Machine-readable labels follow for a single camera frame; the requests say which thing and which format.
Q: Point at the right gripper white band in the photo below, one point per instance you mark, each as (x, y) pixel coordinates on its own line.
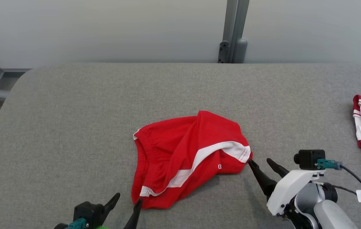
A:
(287, 190)

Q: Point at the grey metal partition post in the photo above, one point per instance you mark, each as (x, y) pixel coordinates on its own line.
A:
(236, 22)

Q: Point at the red shorts with white stripe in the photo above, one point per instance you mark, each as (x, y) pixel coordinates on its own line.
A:
(174, 152)

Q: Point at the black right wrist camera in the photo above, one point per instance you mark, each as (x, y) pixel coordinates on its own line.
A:
(309, 158)

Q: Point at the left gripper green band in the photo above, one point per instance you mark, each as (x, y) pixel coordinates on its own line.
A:
(102, 227)

